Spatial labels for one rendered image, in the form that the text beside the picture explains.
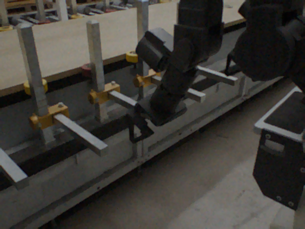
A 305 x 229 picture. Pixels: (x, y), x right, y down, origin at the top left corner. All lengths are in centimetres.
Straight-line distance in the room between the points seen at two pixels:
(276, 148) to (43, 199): 128
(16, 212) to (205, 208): 102
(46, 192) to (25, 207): 11
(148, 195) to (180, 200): 20
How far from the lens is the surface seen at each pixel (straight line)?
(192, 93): 126
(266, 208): 199
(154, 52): 57
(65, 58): 145
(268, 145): 64
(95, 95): 123
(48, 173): 130
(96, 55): 118
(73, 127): 105
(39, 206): 169
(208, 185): 204
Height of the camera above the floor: 137
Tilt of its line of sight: 30 degrees down
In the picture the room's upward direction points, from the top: straight up
